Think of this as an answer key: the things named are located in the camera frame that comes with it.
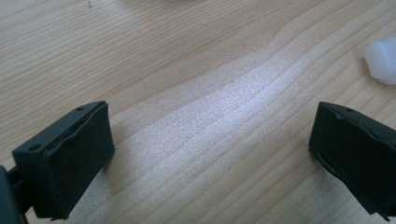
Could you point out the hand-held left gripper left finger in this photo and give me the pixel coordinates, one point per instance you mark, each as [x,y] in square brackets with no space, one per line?
[68,155]

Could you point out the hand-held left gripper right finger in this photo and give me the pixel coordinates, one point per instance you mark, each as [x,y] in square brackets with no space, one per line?
[358,155]

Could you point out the orange marker with white cap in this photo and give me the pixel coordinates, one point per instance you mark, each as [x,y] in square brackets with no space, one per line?
[383,60]

